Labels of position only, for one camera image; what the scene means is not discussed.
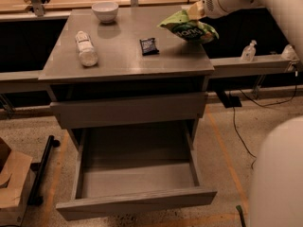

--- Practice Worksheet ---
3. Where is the clear sanitizer pump bottle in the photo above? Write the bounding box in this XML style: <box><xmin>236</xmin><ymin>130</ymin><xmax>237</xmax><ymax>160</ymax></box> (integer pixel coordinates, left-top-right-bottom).
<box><xmin>241</xmin><ymin>40</ymin><xmax>257</xmax><ymax>61</ymax></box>

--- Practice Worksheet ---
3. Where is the brown cardboard box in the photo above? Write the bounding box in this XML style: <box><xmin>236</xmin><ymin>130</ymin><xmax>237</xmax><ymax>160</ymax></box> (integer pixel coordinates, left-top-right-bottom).
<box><xmin>0</xmin><ymin>138</ymin><xmax>34</xmax><ymax>226</ymax></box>

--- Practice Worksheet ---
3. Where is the open grey middle drawer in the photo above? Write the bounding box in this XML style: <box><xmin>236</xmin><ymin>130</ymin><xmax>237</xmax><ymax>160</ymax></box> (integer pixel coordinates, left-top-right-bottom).
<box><xmin>56</xmin><ymin>121</ymin><xmax>217</xmax><ymax>221</ymax></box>

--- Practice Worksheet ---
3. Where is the grey drawer cabinet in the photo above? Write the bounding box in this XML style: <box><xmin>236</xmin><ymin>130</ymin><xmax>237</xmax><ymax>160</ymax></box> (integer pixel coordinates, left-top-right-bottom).
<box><xmin>38</xmin><ymin>6</ymin><xmax>219</xmax><ymax>222</ymax></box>

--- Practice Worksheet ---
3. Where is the white ceramic bowl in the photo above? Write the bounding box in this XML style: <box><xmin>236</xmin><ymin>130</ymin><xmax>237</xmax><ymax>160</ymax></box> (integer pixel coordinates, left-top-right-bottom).
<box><xmin>92</xmin><ymin>2</ymin><xmax>119</xmax><ymax>23</ymax></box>

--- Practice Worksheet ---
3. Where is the white plastic bottle lying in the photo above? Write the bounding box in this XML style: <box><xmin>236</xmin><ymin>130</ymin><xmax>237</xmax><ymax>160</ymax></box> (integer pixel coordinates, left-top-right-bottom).
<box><xmin>75</xmin><ymin>31</ymin><xmax>98</xmax><ymax>67</ymax></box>

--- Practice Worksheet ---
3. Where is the grey metal rail shelf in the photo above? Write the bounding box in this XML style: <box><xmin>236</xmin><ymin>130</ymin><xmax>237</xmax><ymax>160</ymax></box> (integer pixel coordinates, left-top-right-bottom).
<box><xmin>0</xmin><ymin>54</ymin><xmax>303</xmax><ymax>94</ymax></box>

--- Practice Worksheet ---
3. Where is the small dark blue snack packet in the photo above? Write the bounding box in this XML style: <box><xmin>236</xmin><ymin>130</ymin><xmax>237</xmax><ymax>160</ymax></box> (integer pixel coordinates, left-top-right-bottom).
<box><xmin>140</xmin><ymin>38</ymin><xmax>159</xmax><ymax>56</ymax></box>

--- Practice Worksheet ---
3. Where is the green handled tool left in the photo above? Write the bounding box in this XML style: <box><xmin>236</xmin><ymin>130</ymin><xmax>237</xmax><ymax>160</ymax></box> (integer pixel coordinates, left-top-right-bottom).
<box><xmin>236</xmin><ymin>205</ymin><xmax>246</xmax><ymax>227</ymax></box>

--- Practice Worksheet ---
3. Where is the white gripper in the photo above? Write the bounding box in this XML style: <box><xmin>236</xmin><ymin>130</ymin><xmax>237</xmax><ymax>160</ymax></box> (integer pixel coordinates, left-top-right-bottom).
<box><xmin>187</xmin><ymin>0</ymin><xmax>253</xmax><ymax>20</ymax></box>

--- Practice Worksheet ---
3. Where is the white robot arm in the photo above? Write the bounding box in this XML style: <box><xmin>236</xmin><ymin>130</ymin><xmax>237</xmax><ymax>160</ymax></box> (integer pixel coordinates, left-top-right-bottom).
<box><xmin>198</xmin><ymin>0</ymin><xmax>303</xmax><ymax>227</ymax></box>

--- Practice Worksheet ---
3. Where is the black floor cable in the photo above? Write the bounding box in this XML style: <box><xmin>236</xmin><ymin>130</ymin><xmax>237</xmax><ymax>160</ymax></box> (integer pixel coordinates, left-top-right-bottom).
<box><xmin>231</xmin><ymin>79</ymin><xmax>299</xmax><ymax>170</ymax></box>

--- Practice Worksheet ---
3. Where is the black metal stand leg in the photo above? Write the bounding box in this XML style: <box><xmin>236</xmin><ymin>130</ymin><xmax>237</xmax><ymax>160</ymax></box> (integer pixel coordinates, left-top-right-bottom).
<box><xmin>27</xmin><ymin>135</ymin><xmax>61</xmax><ymax>206</ymax></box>

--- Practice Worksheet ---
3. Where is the green rice chip bag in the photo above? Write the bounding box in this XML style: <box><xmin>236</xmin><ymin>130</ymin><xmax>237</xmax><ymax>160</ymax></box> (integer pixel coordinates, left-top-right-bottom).
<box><xmin>158</xmin><ymin>9</ymin><xmax>219</xmax><ymax>44</ymax></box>

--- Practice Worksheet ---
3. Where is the closed grey top drawer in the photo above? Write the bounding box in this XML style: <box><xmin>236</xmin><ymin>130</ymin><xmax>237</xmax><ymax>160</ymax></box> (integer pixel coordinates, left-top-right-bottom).
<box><xmin>50</xmin><ymin>92</ymin><xmax>206</xmax><ymax>129</ymax></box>

